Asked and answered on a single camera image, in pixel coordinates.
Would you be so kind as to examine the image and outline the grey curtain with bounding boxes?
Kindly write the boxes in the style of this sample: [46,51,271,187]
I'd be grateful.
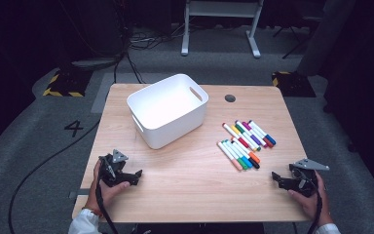
[296,0,356,77]

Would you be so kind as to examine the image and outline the orange wrist bracelet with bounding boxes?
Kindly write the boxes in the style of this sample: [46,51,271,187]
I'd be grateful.
[81,206,103,218]

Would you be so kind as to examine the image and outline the brown-red marker pen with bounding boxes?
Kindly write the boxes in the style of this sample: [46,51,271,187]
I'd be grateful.
[235,120,275,149]

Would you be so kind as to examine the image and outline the right hand-held gripper black cable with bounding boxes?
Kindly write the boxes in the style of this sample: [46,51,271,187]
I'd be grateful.
[306,181,324,234]

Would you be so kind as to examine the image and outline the black tripod legs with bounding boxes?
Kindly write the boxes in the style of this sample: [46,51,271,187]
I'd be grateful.
[272,16,319,60]

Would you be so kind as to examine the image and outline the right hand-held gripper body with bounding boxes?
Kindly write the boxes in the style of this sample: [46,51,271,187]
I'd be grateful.
[286,158,330,198]

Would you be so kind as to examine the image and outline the white plastic storage box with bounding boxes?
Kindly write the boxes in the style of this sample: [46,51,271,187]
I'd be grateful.
[126,73,209,150]

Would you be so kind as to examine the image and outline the yellow marker pen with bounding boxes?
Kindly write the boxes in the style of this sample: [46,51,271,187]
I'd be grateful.
[230,125,257,152]

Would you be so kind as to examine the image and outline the magenta marker pen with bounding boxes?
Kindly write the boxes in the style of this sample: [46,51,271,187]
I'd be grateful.
[242,121,267,147]

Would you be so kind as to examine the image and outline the tangle of floor cables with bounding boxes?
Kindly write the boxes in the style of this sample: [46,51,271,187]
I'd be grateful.
[128,23,189,52]

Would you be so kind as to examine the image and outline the long black floor cable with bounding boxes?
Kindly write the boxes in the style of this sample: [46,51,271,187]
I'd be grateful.
[8,119,101,234]

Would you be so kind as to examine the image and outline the grey round stand base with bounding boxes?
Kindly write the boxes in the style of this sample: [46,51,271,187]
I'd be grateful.
[70,57,120,71]

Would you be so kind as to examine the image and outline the left hand-held gripper black cable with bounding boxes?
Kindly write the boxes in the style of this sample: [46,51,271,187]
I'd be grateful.
[94,155,120,234]

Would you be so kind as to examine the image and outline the group of coloured marker pens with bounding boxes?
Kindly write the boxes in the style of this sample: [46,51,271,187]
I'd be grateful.
[216,122,261,172]

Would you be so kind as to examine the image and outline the white metal desk frame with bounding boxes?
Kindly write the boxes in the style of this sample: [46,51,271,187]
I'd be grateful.
[180,0,265,59]

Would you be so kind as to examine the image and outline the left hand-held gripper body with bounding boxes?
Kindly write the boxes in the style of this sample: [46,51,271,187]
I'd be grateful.
[97,148,131,188]

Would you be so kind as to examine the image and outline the person's right hand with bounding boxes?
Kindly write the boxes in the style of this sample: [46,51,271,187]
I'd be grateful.
[287,172,334,227]

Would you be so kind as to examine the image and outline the black cable from stand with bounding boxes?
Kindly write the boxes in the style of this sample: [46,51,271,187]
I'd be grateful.
[113,52,145,85]

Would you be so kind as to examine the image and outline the small grey tape piece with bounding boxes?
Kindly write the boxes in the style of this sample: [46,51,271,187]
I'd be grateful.
[68,187,93,200]

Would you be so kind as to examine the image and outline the black yellow striped floor mat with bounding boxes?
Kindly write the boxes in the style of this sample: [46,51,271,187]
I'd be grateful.
[271,71,317,98]
[42,68,94,98]

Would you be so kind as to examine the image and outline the person's left hand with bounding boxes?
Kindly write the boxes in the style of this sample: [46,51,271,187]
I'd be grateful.
[85,160,131,216]

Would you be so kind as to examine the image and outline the hand-held gripper black cable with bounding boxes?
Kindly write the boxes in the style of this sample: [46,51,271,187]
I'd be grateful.
[94,155,120,234]
[306,181,324,234]

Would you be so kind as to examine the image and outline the dark blue marker pen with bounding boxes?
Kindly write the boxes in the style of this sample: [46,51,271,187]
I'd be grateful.
[247,120,278,146]

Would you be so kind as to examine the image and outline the purple marker pen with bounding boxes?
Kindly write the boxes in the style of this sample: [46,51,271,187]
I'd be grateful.
[240,125,263,146]

